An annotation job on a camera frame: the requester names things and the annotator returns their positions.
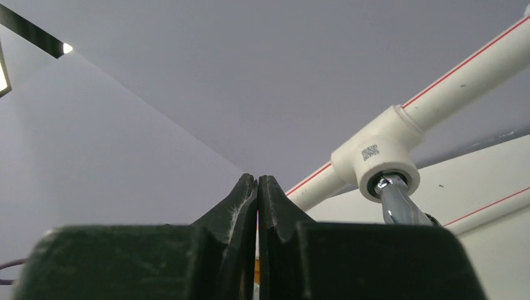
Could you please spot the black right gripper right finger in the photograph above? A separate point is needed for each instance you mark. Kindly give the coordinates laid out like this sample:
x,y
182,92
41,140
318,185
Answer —
x,y
305,259

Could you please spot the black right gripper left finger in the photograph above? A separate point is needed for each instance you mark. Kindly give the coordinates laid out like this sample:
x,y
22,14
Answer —
x,y
212,258

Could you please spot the chrome metal faucet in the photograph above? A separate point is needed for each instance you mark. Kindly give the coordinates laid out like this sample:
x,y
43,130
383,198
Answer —
x,y
397,207

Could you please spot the white pvc pipe frame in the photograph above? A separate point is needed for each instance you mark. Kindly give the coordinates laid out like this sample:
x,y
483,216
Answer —
x,y
383,146

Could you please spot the ceiling light panel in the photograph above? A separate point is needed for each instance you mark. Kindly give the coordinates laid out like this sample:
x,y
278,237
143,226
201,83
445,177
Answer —
x,y
5,81

